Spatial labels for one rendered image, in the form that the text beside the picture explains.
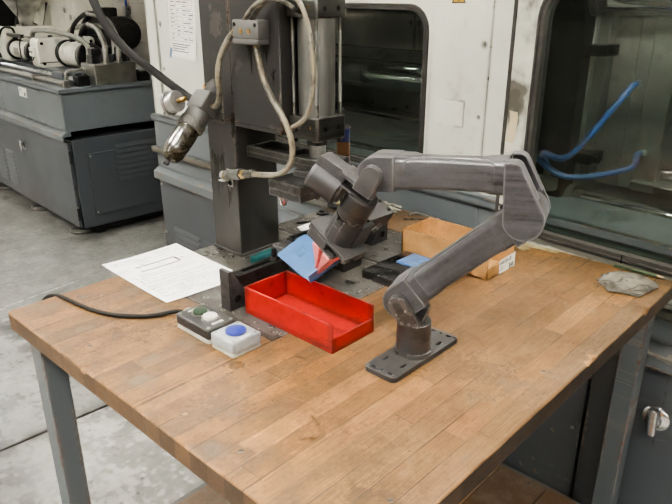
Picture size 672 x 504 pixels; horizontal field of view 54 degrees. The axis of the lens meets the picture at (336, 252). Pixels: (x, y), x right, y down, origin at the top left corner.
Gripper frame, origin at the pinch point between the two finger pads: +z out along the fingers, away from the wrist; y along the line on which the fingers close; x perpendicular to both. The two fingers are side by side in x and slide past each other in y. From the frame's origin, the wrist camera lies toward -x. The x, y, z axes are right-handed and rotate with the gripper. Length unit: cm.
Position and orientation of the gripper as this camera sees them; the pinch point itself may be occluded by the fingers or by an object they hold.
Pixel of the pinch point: (320, 268)
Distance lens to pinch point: 125.5
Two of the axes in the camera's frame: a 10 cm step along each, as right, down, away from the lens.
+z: -4.0, 6.6, 6.3
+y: -6.2, -7.0, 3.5
